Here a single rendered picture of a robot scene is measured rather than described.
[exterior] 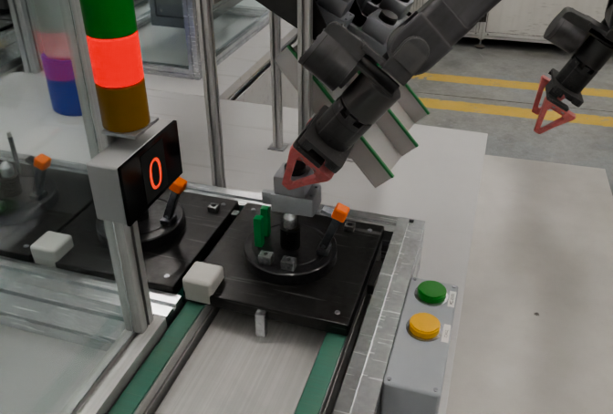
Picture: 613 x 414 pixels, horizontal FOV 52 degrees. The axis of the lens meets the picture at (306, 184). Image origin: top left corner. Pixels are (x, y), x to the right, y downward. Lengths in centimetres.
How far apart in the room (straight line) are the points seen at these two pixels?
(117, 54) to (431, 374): 51
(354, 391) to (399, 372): 6
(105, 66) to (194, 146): 88
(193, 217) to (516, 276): 56
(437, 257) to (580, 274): 24
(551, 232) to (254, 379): 67
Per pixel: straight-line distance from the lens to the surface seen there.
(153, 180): 72
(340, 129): 80
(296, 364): 87
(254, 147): 150
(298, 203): 89
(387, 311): 88
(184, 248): 99
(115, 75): 66
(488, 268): 115
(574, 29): 131
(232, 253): 97
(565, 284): 116
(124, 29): 65
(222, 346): 90
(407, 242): 103
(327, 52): 77
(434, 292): 91
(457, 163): 146
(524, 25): 497
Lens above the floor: 155
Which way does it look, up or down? 31 degrees down
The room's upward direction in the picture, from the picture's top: straight up
